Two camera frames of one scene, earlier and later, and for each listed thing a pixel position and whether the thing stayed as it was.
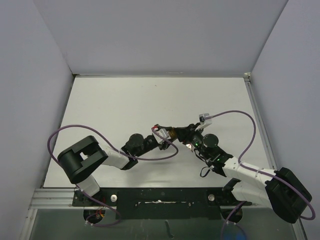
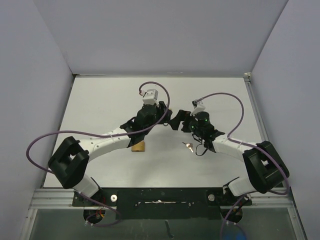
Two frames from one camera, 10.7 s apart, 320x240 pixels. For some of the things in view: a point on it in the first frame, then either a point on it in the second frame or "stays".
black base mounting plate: x=194 y=203 stays
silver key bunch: x=190 y=146 stays
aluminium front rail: x=53 y=199 stays
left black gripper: x=165 y=144 -> x=161 y=109
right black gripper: x=185 y=134 -> x=182 y=116
